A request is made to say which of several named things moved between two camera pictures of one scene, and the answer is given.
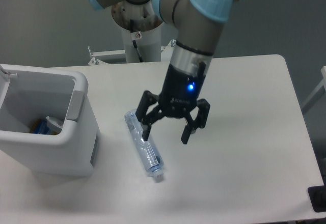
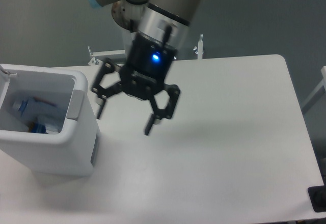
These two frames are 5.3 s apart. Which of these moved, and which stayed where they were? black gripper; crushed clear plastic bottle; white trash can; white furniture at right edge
Moved: black gripper; crushed clear plastic bottle
Stayed: white furniture at right edge; white trash can
